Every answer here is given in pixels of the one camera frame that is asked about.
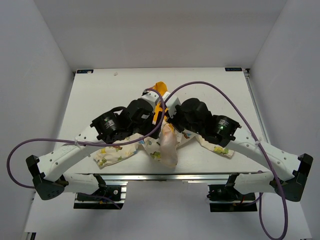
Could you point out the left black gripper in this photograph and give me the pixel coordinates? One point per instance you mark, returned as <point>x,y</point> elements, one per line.
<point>151,120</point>

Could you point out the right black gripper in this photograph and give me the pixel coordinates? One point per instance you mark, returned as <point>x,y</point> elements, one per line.
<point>172,120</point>

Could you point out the yellow patterned child jacket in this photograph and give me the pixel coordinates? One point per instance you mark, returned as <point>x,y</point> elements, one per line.
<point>162,149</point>

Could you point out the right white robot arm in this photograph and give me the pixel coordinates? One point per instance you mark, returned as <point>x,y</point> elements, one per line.
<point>287,173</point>

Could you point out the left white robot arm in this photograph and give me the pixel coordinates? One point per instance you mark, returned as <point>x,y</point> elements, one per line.
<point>113,128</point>

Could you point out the right blue table label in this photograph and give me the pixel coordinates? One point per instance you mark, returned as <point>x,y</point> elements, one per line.
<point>233,69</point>

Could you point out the blue table label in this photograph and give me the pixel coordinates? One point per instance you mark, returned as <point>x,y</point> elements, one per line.
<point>233,69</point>
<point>84,71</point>

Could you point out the left blue table label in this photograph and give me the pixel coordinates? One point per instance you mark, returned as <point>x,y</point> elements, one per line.
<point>84,71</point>

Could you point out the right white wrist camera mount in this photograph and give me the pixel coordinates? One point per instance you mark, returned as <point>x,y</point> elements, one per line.
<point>171,102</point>

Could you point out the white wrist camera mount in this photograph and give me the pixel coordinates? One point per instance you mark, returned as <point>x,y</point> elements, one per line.
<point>150,97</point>
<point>171,102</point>

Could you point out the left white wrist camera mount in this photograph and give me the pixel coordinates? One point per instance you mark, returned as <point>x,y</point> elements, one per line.
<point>150,97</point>

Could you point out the aluminium table right rail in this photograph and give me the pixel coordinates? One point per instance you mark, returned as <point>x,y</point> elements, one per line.
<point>246,72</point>

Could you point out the aluminium table rail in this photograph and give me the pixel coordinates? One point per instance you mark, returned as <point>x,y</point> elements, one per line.
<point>246,72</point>
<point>164,177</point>

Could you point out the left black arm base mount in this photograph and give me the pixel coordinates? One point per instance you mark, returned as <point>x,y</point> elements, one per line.
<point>109,196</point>

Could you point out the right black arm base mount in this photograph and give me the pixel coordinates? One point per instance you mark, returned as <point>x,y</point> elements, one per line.
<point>223,198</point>

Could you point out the aluminium table front rail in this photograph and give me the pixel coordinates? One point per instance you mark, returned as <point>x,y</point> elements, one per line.
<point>164,177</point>

